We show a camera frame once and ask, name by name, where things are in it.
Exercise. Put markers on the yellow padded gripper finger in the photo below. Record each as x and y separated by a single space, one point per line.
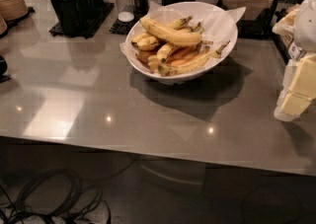
300 76
290 106

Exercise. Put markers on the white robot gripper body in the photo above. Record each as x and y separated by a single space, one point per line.
306 27

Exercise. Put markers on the large top yellow banana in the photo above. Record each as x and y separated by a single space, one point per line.
168 34

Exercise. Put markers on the white paper bowl liner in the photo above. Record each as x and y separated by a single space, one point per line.
149 58

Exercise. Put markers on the white bowl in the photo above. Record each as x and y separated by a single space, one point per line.
219 26

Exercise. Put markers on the long yellow banana front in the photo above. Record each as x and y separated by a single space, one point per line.
190 62

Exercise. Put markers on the yellow banana behind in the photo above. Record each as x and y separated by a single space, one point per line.
179 23

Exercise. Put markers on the yellow banana middle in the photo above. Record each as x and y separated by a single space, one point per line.
165 51

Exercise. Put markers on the small yellow banana left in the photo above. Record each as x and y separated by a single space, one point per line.
145 42

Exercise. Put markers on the small black mat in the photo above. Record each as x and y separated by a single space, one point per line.
122 28

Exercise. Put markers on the black object left edge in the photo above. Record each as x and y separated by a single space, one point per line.
3 70

